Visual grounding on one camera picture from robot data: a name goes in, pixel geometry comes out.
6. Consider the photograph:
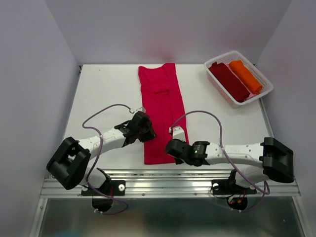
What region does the crimson red t shirt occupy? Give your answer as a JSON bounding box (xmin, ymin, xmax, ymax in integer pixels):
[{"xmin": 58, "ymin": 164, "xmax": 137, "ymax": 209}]
[{"xmin": 138, "ymin": 63, "xmax": 185, "ymax": 165}]

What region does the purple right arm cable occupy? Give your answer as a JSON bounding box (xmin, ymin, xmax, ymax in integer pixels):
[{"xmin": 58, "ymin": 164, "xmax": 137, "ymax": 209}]
[{"xmin": 169, "ymin": 110, "xmax": 271, "ymax": 213}]

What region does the white plastic basket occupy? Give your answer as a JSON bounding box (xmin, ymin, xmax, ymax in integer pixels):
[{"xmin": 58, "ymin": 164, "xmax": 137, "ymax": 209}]
[{"xmin": 204, "ymin": 51, "xmax": 274, "ymax": 108}]

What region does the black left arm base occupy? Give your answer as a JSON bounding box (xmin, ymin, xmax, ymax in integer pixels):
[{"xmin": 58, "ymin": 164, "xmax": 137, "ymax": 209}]
[{"xmin": 80, "ymin": 169, "xmax": 126, "ymax": 197}]

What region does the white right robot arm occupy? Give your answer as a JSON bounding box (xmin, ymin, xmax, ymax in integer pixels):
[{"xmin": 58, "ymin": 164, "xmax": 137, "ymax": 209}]
[{"xmin": 165, "ymin": 137, "xmax": 294, "ymax": 193}]

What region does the aluminium rail frame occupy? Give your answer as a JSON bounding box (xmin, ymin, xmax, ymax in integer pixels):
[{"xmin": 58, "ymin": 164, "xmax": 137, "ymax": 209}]
[{"xmin": 40, "ymin": 169, "xmax": 301, "ymax": 198}]

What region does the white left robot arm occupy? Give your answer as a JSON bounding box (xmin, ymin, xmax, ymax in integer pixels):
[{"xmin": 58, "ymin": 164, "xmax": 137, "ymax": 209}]
[{"xmin": 46, "ymin": 111, "xmax": 156, "ymax": 195}]

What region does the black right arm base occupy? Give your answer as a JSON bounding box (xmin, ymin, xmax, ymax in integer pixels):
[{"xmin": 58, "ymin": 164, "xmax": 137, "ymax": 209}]
[{"xmin": 211, "ymin": 170, "xmax": 257, "ymax": 196}]

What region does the orange rolled shirt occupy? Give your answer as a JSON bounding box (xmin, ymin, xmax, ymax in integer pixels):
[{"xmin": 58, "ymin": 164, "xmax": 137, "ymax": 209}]
[{"xmin": 229, "ymin": 60, "xmax": 262, "ymax": 95}]

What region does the dark red rolled shirt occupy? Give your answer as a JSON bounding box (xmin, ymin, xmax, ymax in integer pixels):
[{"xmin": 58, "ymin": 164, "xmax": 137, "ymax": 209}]
[{"xmin": 208, "ymin": 62, "xmax": 250, "ymax": 103}]

